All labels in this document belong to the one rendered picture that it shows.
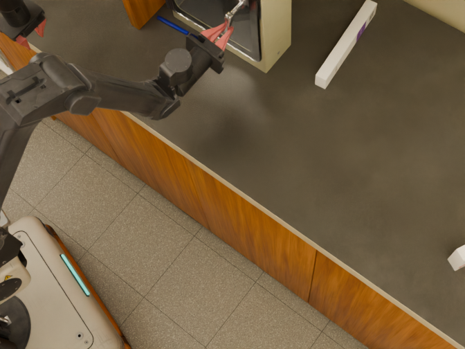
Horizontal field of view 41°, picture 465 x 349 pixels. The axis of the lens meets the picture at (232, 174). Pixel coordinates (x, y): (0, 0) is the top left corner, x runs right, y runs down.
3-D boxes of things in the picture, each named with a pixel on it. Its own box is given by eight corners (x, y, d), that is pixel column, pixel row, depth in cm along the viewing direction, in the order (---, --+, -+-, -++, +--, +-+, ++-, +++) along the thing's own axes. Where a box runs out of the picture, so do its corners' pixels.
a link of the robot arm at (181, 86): (162, 88, 141) (180, 103, 141) (159, 75, 135) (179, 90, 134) (181, 68, 143) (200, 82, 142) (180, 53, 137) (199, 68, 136)
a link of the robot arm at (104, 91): (20, 73, 101) (62, 117, 99) (41, 46, 100) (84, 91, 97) (137, 95, 142) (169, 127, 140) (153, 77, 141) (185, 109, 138)
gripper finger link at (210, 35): (220, 10, 141) (194, 38, 138) (245, 28, 140) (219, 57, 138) (218, 25, 147) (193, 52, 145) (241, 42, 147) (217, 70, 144)
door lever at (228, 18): (241, 25, 147) (233, 19, 147) (245, 3, 138) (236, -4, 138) (228, 40, 146) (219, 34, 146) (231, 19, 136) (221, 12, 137)
